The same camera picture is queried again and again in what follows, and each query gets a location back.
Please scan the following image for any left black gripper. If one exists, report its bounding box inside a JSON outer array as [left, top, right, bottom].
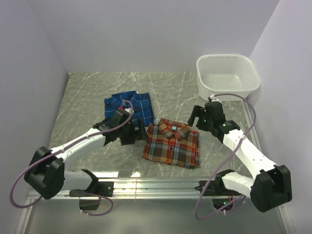
[[118, 117, 149, 145]]

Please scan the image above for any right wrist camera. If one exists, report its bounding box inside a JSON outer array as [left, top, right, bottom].
[[208, 94, 222, 103]]

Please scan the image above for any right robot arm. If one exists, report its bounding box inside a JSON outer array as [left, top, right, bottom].
[[188, 101, 293, 213]]

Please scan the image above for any black box under rail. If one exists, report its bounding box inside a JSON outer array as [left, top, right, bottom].
[[78, 198, 101, 211]]

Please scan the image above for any red brown plaid shirt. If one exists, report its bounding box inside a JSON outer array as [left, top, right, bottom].
[[142, 118, 200, 169]]

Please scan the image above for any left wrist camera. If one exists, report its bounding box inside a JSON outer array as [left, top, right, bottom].
[[118, 102, 134, 115]]

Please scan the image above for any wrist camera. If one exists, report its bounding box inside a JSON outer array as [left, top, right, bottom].
[[118, 102, 134, 115], [208, 94, 222, 103]]

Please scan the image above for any blue plaid shirt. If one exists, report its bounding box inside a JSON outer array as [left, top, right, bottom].
[[104, 91, 155, 127]]

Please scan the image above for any white plastic basin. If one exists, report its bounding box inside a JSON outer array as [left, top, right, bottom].
[[196, 54, 261, 101]]

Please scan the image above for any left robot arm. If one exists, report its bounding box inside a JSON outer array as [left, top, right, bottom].
[[24, 110, 147, 199]]

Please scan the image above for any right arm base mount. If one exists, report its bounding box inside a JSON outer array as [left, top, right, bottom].
[[203, 180, 241, 196]]

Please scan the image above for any aluminium rail frame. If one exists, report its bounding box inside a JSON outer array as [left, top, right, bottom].
[[14, 97, 297, 234]]

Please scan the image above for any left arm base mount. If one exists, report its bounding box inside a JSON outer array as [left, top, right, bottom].
[[69, 181, 114, 197]]

